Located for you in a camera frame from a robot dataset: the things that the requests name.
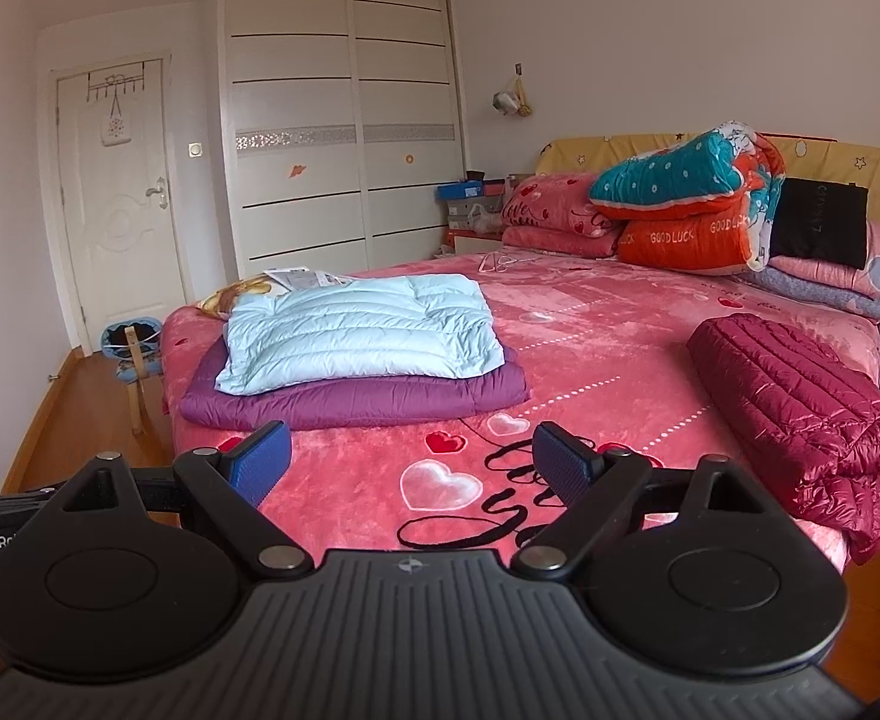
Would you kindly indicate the white clothes hanger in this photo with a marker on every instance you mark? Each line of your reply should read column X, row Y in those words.
column 503, row 262

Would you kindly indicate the white hanging pouch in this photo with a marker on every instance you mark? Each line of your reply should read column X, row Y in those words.
column 116, row 127

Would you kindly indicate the stack of grey boxes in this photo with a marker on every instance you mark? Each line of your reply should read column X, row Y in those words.
column 458, row 214

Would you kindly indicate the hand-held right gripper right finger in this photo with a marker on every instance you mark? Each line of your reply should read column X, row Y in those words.
column 560, row 465

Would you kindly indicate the white papers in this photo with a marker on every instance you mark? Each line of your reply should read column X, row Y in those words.
column 301, row 279

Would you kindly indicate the pink folded blanket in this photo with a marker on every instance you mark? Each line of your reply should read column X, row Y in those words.
column 852, row 274

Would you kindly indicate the yellow cartoon-print cloth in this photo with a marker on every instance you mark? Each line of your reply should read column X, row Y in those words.
column 237, row 292

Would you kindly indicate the wooden stool with blue bag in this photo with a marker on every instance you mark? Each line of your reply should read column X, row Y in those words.
column 136, row 367

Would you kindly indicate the wall hanging ornament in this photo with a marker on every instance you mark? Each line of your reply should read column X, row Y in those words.
column 513, row 97

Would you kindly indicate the pink heart-print bed blanket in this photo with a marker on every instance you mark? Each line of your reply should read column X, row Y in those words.
column 620, row 330

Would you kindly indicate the white door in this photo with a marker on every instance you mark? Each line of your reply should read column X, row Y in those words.
column 117, row 240

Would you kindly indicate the light blue down jacket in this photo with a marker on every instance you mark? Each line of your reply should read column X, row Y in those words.
column 357, row 330

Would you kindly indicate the light switch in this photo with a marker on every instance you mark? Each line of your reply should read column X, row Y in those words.
column 195, row 149

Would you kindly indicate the over-door hook rack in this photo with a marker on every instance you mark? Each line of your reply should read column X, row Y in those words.
column 113, row 81

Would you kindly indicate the white sliding wardrobe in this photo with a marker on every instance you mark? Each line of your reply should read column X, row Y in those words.
column 297, row 165

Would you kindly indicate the black folded garment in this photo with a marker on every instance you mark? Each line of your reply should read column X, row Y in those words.
column 818, row 225

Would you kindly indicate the purple down jacket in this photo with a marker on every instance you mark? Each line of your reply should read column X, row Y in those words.
column 380, row 401

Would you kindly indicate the pink folded quilt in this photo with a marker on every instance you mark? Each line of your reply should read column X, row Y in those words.
column 552, row 210

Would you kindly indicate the teal and orange quilt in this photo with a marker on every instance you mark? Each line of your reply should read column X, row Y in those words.
column 680, row 240

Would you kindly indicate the yellow headboard cover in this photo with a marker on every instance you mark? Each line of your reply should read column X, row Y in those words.
column 844, row 157

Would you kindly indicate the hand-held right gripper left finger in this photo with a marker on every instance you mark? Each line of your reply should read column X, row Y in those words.
column 263, row 461

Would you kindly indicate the blue box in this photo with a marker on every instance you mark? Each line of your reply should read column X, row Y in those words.
column 470, row 190

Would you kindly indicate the maroon down jacket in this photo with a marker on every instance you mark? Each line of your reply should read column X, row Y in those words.
column 792, row 397

